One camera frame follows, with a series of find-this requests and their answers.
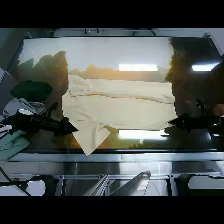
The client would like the dark green garment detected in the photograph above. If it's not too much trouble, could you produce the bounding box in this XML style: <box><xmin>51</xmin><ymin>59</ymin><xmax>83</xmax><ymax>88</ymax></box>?
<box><xmin>10</xmin><ymin>79</ymin><xmax>54</xmax><ymax>102</ymax></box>

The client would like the black cable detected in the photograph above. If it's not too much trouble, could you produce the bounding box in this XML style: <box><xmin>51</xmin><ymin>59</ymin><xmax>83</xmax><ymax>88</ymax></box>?
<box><xmin>0</xmin><ymin>166</ymin><xmax>32</xmax><ymax>197</ymax></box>

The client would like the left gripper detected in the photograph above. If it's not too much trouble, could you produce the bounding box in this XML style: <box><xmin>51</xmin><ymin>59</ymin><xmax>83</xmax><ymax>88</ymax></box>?
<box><xmin>53</xmin><ymin>116</ymin><xmax>80</xmax><ymax>137</ymax></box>

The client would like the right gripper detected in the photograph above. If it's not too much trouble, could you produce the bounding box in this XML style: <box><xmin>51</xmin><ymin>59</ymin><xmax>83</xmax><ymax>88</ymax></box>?
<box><xmin>167</xmin><ymin>114</ymin><xmax>192</xmax><ymax>132</ymax></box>

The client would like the light green garment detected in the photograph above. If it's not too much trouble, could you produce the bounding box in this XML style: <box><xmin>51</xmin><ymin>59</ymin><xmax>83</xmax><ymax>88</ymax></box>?
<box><xmin>0</xmin><ymin>129</ymin><xmax>32</xmax><ymax>161</ymax></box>

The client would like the silver frame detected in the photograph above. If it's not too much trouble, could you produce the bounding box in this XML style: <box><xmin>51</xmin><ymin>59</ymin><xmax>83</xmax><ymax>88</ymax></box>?
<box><xmin>0</xmin><ymin>28</ymin><xmax>224</xmax><ymax>197</ymax></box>

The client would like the cream T-shirt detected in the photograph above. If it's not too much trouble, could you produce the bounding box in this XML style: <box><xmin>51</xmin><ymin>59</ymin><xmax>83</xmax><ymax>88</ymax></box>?
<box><xmin>61</xmin><ymin>73</ymin><xmax>179</xmax><ymax>157</ymax></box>

